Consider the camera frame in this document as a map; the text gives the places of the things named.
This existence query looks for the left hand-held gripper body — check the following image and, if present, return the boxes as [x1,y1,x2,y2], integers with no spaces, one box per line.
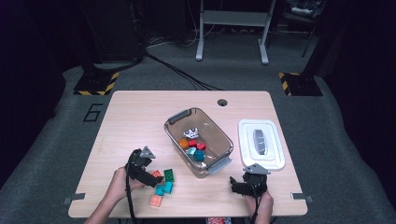
[125,146,156,180]

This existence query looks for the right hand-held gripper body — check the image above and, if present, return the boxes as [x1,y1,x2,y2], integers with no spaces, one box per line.
[242,162,271,198]

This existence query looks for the green toy block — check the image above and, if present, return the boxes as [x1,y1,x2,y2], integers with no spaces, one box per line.
[163,168,176,183]

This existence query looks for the white lid with grey handle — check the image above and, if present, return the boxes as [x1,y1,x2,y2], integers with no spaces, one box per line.
[237,119,287,171]

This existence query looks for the clear grey storage box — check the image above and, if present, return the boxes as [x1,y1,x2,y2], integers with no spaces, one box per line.
[163,106,235,179]

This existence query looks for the white grey toy car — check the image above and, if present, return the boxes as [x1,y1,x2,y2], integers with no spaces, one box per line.
[182,126,200,140]

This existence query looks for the person's right hand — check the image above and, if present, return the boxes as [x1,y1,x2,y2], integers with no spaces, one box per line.
[245,189,275,218]

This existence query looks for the person's left hand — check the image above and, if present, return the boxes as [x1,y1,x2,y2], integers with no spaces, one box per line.
[106,167,146,203]

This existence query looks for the red white patterned object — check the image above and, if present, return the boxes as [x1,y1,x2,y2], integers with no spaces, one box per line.
[205,217,233,224]

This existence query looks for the dark curtain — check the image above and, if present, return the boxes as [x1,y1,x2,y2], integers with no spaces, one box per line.
[323,0,396,200]
[0,0,82,192]

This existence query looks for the black cabinet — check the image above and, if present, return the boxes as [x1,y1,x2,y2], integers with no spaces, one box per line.
[78,0,146,63]

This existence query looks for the thin black stand leg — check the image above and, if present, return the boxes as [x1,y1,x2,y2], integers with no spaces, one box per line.
[301,21,320,59]

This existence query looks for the cluttered dark shelf items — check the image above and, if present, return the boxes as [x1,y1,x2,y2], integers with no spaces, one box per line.
[286,0,326,20]

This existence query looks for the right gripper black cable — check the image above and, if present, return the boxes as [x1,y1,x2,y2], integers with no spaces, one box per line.
[248,183,262,224]

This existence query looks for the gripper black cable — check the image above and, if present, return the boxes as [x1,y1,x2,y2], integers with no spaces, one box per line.
[124,155,138,224]
[248,183,262,224]

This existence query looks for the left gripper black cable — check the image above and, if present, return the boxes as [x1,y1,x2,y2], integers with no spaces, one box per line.
[124,155,138,224]

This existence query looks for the grey metal table bracket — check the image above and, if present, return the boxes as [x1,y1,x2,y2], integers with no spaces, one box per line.
[290,191,314,203]

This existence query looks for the black yellow striped base plate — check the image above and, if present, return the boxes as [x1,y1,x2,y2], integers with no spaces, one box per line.
[278,72,324,97]
[73,72,120,96]

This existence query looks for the black floor cable bundle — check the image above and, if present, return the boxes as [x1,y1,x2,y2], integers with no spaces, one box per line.
[144,51,223,91]

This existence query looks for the black stand post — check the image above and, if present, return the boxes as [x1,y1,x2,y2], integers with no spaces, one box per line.
[81,55,101,77]
[303,0,328,77]

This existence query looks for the white floor cables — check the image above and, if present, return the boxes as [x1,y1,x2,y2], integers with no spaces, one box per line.
[146,18,219,49]

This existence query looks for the white metal desk frame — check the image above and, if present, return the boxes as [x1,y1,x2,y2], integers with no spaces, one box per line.
[195,0,277,65]

